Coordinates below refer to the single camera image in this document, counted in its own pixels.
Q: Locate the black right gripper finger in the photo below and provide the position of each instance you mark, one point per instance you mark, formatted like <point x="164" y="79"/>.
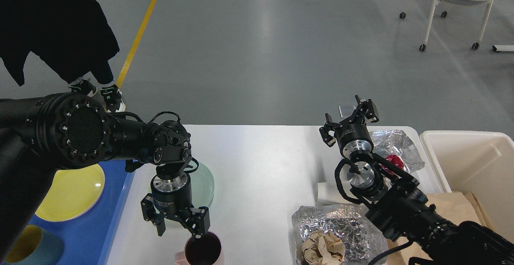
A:
<point x="327" y="127"/>
<point x="365" y="112"/>

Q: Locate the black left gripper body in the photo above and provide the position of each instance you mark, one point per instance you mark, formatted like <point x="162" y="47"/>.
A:
<point x="173" y="198"/>

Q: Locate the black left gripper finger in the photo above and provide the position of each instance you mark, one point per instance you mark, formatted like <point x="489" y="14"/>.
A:
<point x="151" y="215"/>
<point x="195" y="220"/>

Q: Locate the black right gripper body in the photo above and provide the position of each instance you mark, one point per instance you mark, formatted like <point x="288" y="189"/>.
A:
<point x="353" y="137"/>

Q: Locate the pink mug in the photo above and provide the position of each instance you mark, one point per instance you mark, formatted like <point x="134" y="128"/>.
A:
<point x="206" y="250"/>

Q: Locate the teal mug yellow inside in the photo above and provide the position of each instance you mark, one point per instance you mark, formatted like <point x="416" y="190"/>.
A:
<point x="36" y="246"/>

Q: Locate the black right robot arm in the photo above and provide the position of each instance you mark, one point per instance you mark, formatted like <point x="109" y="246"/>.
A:
<point x="395" y="204"/>

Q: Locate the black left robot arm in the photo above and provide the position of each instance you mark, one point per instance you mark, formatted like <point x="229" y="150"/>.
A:
<point x="40" y="136"/>

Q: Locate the small clear plastic piece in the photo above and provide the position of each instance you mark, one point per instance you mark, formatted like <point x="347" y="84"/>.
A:
<point x="346" y="111"/>

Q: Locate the light green plate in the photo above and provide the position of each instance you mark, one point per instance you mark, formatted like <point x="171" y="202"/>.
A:
<point x="202" y="183"/>

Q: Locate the crumpled foil sheet back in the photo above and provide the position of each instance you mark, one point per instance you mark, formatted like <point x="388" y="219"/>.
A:
<point x="396" y="142"/>

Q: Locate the crumpled foil sheet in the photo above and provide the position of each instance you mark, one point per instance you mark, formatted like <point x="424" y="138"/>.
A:
<point x="396" y="142"/>
<point x="363" y="241"/>

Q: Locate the blue plastic tray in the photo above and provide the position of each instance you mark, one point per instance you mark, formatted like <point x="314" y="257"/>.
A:
<point x="88" y="238"/>

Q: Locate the yellow plate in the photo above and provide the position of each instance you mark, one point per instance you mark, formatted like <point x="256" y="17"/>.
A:
<point x="72" y="193"/>

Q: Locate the crumpled foil sheet front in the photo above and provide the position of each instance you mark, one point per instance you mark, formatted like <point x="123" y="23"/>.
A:
<point x="363" y="241"/>

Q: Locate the crumpled brown paper ball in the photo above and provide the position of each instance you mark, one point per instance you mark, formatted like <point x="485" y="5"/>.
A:
<point x="323" y="248"/>

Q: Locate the right black white sneaker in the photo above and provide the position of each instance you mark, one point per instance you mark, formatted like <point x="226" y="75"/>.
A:
<point x="112" y="96"/>

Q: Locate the black white sneaker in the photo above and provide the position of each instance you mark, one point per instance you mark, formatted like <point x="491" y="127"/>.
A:
<point x="84" y="87"/>
<point x="112" y="96"/>

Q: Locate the brown paper bag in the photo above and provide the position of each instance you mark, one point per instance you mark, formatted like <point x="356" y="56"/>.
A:
<point x="453" y="206"/>

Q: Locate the white plastic bin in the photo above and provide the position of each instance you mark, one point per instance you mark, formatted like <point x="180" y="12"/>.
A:
<point x="481" y="163"/>

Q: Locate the left black white sneaker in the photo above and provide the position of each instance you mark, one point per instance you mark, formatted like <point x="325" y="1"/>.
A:
<point x="84" y="87"/>

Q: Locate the white bar on floor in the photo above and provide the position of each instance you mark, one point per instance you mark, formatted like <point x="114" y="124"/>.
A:
<point x="503" y="48"/>

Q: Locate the person in black coat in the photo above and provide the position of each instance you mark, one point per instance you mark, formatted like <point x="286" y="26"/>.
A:
<point x="71" y="36"/>

